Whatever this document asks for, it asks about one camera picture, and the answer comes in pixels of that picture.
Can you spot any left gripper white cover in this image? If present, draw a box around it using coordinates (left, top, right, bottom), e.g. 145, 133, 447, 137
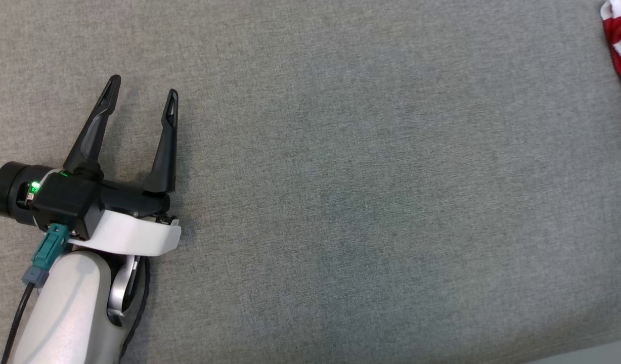
0, 75, 182, 256

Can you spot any grey fabric upholstered table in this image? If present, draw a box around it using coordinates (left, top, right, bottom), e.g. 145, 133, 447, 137
0, 0, 621, 364

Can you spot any black cable with teal connector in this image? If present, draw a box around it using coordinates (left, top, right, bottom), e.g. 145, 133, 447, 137
1, 224, 71, 364

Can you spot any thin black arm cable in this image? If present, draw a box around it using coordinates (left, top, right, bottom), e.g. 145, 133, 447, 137
119, 256, 151, 364

